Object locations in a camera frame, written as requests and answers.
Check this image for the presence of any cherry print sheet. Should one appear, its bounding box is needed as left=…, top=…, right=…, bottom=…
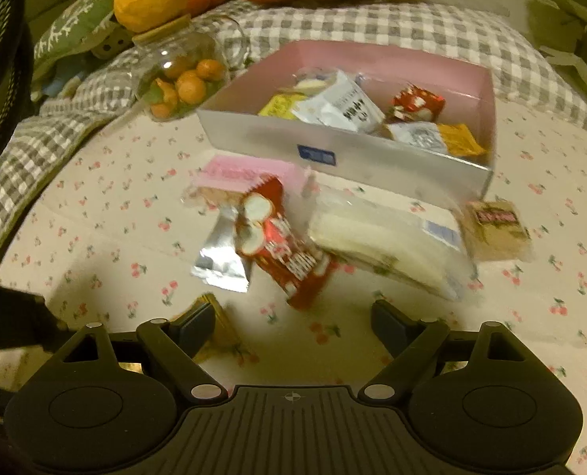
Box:
left=0, top=99, right=587, bottom=466

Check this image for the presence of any pile of small oranges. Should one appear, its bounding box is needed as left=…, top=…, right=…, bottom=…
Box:
left=149, top=58, right=227, bottom=120

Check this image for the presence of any red white crinkled snack packet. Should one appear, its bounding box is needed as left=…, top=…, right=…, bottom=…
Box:
left=387, top=83, right=446, bottom=124

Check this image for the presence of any white office chair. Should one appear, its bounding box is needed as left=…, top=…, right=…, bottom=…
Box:
left=531, top=0, right=587, bottom=95

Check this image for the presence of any grey gingham quilt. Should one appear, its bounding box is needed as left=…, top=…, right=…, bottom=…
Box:
left=0, top=44, right=235, bottom=278

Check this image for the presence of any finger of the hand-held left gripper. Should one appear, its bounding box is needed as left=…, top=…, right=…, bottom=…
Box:
left=26, top=294, right=71, bottom=350

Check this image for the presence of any small brown label snack packet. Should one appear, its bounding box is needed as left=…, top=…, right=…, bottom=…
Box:
left=459, top=200, right=532, bottom=262

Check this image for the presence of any yellow orange snack packet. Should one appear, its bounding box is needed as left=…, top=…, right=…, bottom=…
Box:
left=437, top=123, right=488, bottom=159

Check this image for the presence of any cork jar lid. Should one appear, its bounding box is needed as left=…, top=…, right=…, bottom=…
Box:
left=131, top=14, right=192, bottom=48

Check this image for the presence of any grey gingham pillow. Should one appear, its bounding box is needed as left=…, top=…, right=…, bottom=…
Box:
left=194, top=1, right=587, bottom=127

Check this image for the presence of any white grey snack packet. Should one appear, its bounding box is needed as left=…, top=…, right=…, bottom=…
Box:
left=385, top=121, right=448, bottom=155

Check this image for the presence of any white monkey logo snack packet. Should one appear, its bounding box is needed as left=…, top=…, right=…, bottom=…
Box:
left=303, top=70, right=386, bottom=133

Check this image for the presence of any silver foil snack packet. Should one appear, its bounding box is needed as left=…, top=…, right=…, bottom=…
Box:
left=190, top=205, right=252, bottom=293

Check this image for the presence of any pink cardboard box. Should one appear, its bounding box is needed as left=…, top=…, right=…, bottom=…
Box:
left=196, top=40, right=497, bottom=203

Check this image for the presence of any green embroidered pillow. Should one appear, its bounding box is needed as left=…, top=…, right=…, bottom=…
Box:
left=31, top=0, right=126, bottom=72

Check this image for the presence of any glass jar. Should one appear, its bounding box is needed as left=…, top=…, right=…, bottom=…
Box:
left=134, top=16, right=249, bottom=124

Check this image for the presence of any gold snack packet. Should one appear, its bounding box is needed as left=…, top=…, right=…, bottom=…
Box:
left=192, top=293, right=247, bottom=363

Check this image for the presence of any pink snack packet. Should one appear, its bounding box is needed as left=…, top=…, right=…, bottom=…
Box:
left=182, top=154, right=311, bottom=209

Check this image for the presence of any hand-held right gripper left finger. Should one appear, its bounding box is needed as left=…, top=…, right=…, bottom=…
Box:
left=61, top=303, right=227, bottom=401

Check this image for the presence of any blue plush toy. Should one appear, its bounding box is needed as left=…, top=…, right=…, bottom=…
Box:
left=41, top=59, right=91, bottom=100

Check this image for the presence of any clear white pastry packet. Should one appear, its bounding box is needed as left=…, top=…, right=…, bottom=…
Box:
left=307, top=183, right=477, bottom=302

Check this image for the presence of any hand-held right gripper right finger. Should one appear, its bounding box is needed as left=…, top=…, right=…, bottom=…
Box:
left=357, top=301, right=539, bottom=400

